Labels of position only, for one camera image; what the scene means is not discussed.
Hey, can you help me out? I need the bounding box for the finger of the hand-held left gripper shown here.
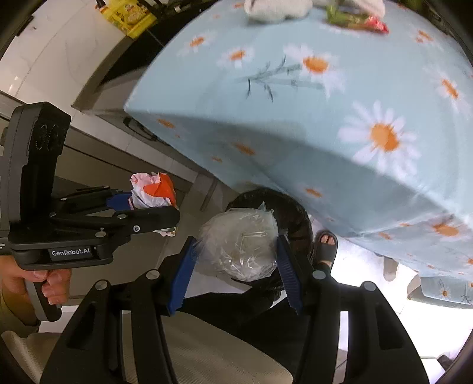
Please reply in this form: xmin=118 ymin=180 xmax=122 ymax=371
xmin=50 ymin=205 xmax=181 ymax=241
xmin=52 ymin=186 xmax=134 ymax=218

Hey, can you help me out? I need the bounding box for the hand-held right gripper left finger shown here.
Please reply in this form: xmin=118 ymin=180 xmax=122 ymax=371
xmin=39 ymin=236 xmax=198 ymax=384

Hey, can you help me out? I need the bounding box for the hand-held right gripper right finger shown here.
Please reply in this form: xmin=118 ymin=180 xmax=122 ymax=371
xmin=275 ymin=234 xmax=429 ymax=384

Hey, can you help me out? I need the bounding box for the orange white paper wrapper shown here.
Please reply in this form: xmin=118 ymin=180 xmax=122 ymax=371
xmin=129 ymin=172 xmax=178 ymax=237

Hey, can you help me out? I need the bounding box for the black trash bin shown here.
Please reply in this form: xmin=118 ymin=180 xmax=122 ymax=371
xmin=225 ymin=188 xmax=315 ymax=307

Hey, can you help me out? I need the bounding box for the clear plastic bag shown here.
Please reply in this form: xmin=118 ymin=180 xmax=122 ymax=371
xmin=199 ymin=201 xmax=278 ymax=283

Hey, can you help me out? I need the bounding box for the white tissue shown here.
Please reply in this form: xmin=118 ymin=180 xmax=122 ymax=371
xmin=342 ymin=0 xmax=387 ymax=17
xmin=244 ymin=0 xmax=313 ymax=21

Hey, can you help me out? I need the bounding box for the person's left forearm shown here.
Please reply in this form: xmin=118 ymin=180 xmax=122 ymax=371
xmin=0 ymin=290 xmax=42 ymax=339

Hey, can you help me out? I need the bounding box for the person's left hand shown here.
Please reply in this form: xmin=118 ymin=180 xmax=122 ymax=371
xmin=0 ymin=255 xmax=72 ymax=307

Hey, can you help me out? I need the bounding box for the person's foot in black sandal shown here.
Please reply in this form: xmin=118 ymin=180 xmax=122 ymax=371
xmin=310 ymin=230 xmax=338 ymax=274

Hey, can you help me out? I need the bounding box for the beige ribbed cloth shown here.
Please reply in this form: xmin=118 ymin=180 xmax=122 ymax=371
xmin=0 ymin=310 xmax=307 ymax=384

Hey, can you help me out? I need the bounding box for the white furniture leg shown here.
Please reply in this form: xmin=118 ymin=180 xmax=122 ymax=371
xmin=382 ymin=256 xmax=398 ymax=281

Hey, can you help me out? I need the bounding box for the blue daisy tablecloth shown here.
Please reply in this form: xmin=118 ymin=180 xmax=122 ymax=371
xmin=124 ymin=0 xmax=473 ymax=281

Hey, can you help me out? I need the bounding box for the stool with daisy cover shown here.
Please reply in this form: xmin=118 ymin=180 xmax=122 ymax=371
xmin=406 ymin=275 xmax=473 ymax=309

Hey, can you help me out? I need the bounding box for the yellow food package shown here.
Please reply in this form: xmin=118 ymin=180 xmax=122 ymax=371
xmin=95 ymin=0 xmax=156 ymax=39

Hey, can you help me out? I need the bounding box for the green snack wrapper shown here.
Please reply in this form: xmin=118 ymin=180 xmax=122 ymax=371
xmin=325 ymin=4 xmax=366 ymax=27

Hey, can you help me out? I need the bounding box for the red snack wrapper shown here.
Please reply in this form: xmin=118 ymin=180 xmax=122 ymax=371
xmin=360 ymin=15 xmax=389 ymax=35

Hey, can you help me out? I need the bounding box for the black wire rack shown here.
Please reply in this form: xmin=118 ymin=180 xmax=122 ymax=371
xmin=146 ymin=0 xmax=178 ymax=21

